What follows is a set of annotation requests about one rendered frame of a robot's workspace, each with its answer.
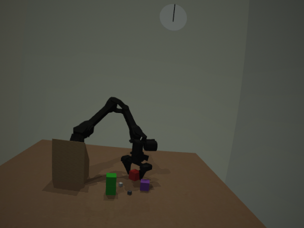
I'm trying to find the purple block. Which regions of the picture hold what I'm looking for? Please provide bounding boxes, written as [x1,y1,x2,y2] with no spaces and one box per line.
[140,179,150,192]

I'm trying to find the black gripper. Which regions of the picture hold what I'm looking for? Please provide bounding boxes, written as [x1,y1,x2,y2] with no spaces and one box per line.
[121,151,152,180]

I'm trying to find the red block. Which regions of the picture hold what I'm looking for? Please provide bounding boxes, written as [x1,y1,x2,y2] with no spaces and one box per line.
[128,169,140,181]

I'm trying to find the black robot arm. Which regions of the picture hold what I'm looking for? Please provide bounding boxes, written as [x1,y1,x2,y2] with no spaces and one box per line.
[69,97,158,152]

